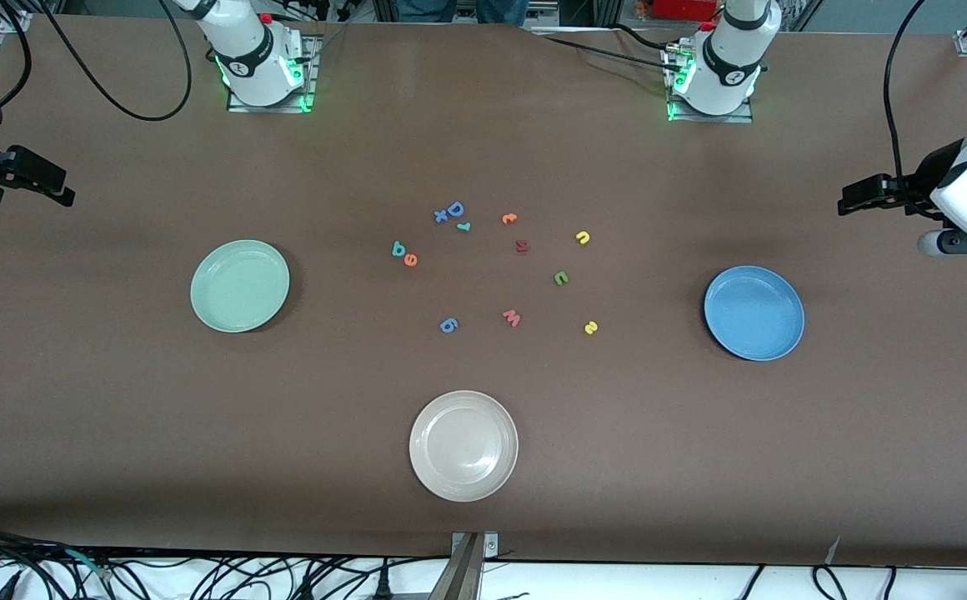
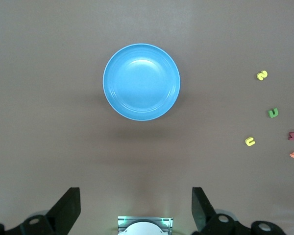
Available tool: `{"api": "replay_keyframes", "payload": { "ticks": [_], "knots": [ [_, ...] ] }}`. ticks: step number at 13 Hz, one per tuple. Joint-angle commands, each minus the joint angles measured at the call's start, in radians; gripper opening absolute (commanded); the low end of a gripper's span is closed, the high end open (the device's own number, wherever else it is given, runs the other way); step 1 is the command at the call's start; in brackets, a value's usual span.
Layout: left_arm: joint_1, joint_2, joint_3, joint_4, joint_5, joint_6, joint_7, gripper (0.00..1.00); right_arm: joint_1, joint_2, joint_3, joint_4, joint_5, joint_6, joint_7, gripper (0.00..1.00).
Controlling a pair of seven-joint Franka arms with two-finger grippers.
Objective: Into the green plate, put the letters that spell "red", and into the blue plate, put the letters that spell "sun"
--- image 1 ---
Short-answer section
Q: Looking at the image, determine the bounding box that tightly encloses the blue plate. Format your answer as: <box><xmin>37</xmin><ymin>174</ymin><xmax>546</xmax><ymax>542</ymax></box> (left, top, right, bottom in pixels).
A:
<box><xmin>704</xmin><ymin>265</ymin><xmax>806</xmax><ymax>363</ymax></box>

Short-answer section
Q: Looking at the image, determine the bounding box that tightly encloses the light green plate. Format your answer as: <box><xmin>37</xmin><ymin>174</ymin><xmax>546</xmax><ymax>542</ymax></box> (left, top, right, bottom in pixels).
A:
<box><xmin>190</xmin><ymin>239</ymin><xmax>292</xmax><ymax>334</ymax></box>

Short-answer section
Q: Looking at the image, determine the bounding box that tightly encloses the red box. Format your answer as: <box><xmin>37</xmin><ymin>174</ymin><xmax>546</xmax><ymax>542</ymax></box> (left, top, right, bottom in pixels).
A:
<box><xmin>653</xmin><ymin>0</ymin><xmax>719</xmax><ymax>23</ymax></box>

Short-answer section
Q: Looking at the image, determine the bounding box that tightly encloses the brown table cover sheet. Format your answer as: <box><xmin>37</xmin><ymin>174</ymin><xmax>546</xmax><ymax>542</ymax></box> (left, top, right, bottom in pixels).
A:
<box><xmin>0</xmin><ymin>12</ymin><xmax>967</xmax><ymax>569</ymax></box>

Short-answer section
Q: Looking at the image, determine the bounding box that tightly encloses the person in blue jeans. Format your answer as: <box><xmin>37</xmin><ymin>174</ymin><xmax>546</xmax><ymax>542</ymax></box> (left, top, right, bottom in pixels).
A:
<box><xmin>396</xmin><ymin>0</ymin><xmax>530</xmax><ymax>28</ymax></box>

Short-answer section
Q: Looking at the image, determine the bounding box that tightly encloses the beige plate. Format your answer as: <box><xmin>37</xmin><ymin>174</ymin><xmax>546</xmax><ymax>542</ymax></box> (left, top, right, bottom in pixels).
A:
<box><xmin>408</xmin><ymin>390</ymin><xmax>520</xmax><ymax>503</ymax></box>

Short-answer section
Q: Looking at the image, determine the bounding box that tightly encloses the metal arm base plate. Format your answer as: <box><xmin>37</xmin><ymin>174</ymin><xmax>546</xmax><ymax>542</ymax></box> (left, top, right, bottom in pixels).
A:
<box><xmin>227</xmin><ymin>35</ymin><xmax>318</xmax><ymax>113</ymax></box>
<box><xmin>664</xmin><ymin>42</ymin><xmax>755</xmax><ymax>124</ymax></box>

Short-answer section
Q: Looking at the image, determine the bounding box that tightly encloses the teal cable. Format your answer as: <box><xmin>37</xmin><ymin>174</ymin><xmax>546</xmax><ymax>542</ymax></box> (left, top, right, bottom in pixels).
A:
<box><xmin>65</xmin><ymin>548</ymin><xmax>111</xmax><ymax>580</ymax></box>

